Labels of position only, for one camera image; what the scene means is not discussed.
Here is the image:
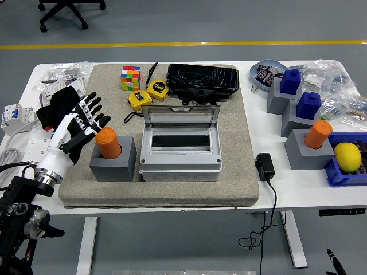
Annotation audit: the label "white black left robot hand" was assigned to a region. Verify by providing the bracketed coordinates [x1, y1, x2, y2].
[36, 91, 112, 177]

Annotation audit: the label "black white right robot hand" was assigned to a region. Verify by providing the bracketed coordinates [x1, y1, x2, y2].
[326, 248, 349, 275]

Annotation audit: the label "orange cylinder battery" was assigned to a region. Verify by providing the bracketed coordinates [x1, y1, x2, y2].
[95, 127, 123, 159]
[304, 120, 333, 150]

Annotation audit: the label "grey junction box clear lid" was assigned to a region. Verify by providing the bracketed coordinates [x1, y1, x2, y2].
[139, 104, 223, 183]

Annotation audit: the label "white power strip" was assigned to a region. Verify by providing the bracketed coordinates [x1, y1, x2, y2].
[22, 123, 57, 164]

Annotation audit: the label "black table control panel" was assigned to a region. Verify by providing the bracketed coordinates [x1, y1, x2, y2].
[319, 208, 367, 217]

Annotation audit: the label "white circuit breaker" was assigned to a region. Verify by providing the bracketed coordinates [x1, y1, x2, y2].
[1, 103, 38, 135]

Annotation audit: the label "grey block with round hole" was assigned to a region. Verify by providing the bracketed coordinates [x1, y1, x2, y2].
[89, 135, 137, 183]
[284, 128, 336, 171]

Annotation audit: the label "black cloth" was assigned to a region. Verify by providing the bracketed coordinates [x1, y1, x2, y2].
[36, 87, 82, 132]

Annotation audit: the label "white socket purple edge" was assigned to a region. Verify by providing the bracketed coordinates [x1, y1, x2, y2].
[38, 85, 58, 107]

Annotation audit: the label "white table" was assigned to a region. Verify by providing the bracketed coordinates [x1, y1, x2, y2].
[0, 59, 367, 275]

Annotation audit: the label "blue plastic bin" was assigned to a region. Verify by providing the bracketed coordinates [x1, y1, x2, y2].
[324, 132, 367, 188]

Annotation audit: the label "clear bag of parts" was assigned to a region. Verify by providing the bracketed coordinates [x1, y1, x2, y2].
[318, 91, 367, 132]
[300, 59, 359, 97]
[32, 61, 94, 92]

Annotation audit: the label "yellow lemon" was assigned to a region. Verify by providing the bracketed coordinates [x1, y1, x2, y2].
[334, 142, 362, 174]

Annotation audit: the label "dark parts in bin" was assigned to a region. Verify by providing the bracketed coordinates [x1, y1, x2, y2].
[351, 139, 367, 175]

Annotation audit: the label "yellow tape measure black label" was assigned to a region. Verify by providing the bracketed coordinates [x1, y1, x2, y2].
[146, 80, 169, 101]

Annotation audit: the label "black office chair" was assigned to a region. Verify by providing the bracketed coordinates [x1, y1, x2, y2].
[37, 0, 106, 33]

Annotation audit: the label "blue block with knob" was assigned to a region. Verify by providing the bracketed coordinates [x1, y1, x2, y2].
[296, 92, 321, 120]
[280, 68, 302, 95]

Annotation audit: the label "grey-brown mat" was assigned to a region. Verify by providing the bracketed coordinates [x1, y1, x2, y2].
[58, 63, 260, 209]

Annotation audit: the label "black cracked tray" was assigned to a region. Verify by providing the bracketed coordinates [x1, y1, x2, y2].
[165, 63, 240, 107]

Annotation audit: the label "pale blue dish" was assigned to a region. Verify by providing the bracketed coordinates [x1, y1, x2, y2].
[249, 59, 289, 92]

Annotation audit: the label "white power cable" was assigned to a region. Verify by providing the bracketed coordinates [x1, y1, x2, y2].
[0, 119, 41, 175]

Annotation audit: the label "white wall socket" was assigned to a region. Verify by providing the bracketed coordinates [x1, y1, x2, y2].
[66, 78, 87, 99]

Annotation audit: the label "yellow tape measure black strap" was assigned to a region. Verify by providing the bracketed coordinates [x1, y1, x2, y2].
[123, 89, 153, 124]

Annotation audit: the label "black power adapter with cord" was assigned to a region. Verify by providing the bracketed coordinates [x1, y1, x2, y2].
[238, 152, 285, 275]

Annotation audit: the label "thin black strap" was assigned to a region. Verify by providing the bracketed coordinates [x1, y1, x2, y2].
[145, 61, 159, 88]

